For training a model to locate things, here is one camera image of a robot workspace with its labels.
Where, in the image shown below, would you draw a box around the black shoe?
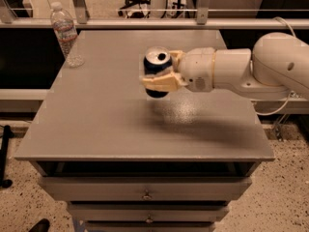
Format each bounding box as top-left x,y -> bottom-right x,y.
29,218 -> 50,232

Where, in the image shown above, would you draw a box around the grey bottom drawer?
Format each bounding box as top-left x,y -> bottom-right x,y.
86,222 -> 214,232

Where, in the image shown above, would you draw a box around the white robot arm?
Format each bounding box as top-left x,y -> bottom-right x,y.
141,33 -> 309,101

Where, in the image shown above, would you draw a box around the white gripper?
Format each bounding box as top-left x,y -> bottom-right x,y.
141,47 -> 215,92

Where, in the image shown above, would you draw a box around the grey drawer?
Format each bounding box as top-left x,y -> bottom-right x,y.
86,222 -> 214,232
69,203 -> 229,222
39,177 -> 251,201

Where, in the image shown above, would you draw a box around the metal middle drawer knob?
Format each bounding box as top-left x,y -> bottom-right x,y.
145,216 -> 154,223

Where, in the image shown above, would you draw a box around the metal top drawer knob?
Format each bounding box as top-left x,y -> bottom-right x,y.
142,190 -> 153,201

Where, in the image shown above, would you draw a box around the blue pepsi can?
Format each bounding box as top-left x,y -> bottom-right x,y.
142,45 -> 174,99

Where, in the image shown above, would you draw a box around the grey top drawer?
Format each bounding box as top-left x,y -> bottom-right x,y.
39,177 -> 251,201

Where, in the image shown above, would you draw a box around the grey middle drawer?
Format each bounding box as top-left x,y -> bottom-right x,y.
69,203 -> 229,222

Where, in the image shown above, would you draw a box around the grey metal railing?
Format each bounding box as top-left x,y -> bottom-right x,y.
1,0 -> 309,30

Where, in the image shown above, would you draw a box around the metal drawer knob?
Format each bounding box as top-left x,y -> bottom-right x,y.
145,216 -> 154,223
142,190 -> 153,201

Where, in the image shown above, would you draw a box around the black stand on floor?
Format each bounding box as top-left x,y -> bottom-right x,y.
0,125 -> 14,189

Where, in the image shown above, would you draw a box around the clear plastic water bottle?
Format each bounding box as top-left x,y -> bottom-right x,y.
50,2 -> 84,68

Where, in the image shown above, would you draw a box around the black office chair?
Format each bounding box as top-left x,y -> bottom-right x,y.
118,0 -> 151,18

